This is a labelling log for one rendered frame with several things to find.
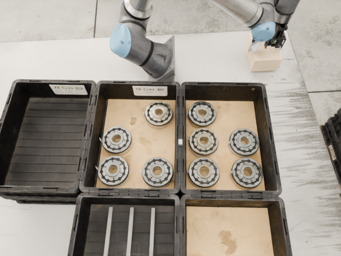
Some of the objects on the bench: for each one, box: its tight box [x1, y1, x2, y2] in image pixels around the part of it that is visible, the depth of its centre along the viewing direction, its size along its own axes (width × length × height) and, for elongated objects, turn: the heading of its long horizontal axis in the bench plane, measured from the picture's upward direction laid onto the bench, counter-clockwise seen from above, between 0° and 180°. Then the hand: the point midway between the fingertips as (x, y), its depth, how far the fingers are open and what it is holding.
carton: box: [245, 33, 283, 72], centre depth 126 cm, size 16×12×8 cm
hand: (263, 49), depth 124 cm, fingers closed on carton, 14 cm apart
